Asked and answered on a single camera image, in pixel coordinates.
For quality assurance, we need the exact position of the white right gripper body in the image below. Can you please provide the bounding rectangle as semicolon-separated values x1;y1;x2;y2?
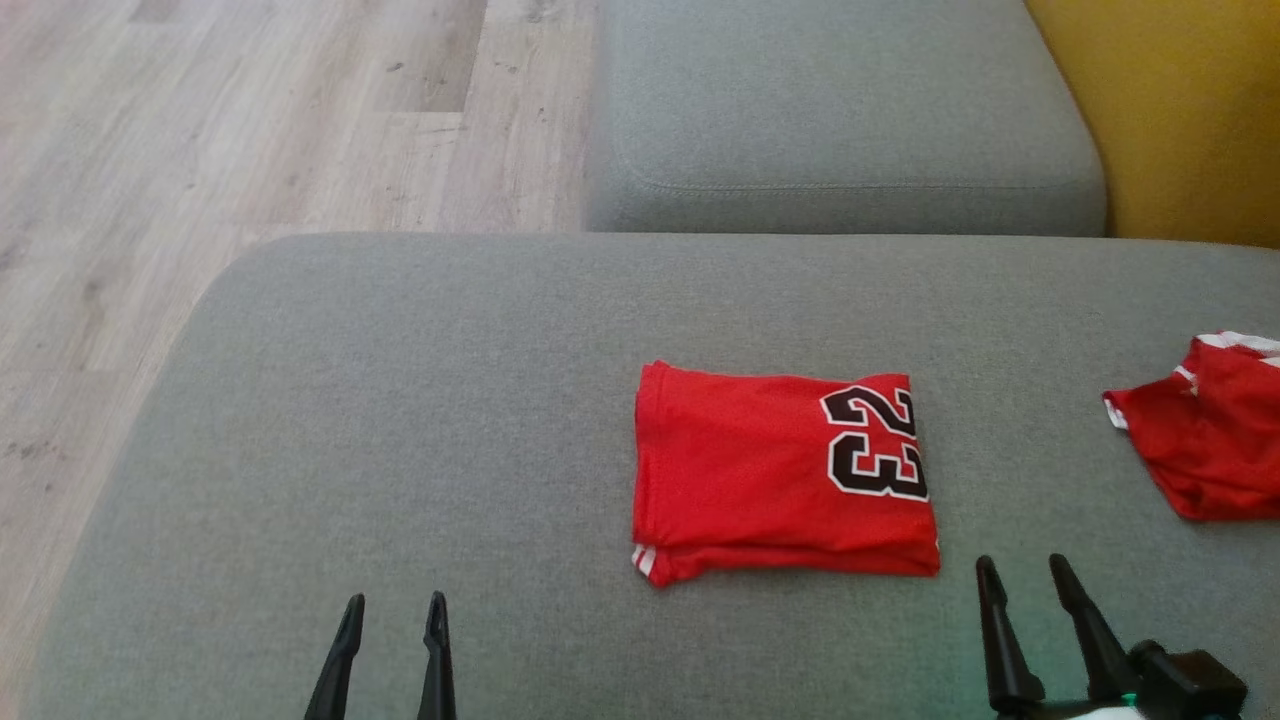
990;695;1151;720

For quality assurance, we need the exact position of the large grey sofa seat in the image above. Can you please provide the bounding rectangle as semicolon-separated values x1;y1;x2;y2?
20;232;1280;720

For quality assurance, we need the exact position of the red garment with white trim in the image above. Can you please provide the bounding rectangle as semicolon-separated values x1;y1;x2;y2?
1102;330;1280;523

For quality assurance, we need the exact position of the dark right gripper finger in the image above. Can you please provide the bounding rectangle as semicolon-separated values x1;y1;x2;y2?
975;555;1047;714
1047;552;1142;703

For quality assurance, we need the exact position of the red white basketball jersey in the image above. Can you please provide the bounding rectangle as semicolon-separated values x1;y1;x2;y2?
630;360;943;589

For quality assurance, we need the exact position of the yellow cushion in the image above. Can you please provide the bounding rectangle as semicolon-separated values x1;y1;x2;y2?
1025;0;1280;250

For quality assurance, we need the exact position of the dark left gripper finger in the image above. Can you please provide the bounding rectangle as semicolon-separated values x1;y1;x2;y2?
304;593;367;720
416;590;459;720

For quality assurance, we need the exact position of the grey sofa cushion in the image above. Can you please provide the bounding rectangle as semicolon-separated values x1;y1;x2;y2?
583;0;1109;237

